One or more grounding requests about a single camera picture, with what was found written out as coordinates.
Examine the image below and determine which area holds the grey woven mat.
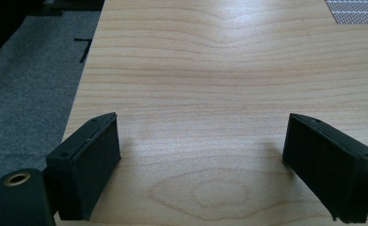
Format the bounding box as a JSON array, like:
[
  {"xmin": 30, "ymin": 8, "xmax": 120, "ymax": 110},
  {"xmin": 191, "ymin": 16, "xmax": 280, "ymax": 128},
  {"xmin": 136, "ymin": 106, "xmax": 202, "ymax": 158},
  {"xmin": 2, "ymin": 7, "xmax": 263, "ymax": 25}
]
[{"xmin": 325, "ymin": 0, "xmax": 368, "ymax": 25}]

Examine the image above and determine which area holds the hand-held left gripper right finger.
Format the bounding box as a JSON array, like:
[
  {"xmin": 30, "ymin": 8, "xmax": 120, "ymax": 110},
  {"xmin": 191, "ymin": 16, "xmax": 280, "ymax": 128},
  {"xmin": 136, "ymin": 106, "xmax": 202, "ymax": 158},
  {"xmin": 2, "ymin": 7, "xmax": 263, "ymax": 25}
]
[{"xmin": 281, "ymin": 113, "xmax": 368, "ymax": 224}]

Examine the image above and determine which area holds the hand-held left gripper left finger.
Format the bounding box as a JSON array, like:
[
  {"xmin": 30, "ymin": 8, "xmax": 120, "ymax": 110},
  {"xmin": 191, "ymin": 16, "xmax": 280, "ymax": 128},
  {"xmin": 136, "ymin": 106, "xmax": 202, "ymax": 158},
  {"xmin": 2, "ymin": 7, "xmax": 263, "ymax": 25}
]
[{"xmin": 45, "ymin": 111, "xmax": 122, "ymax": 222}]

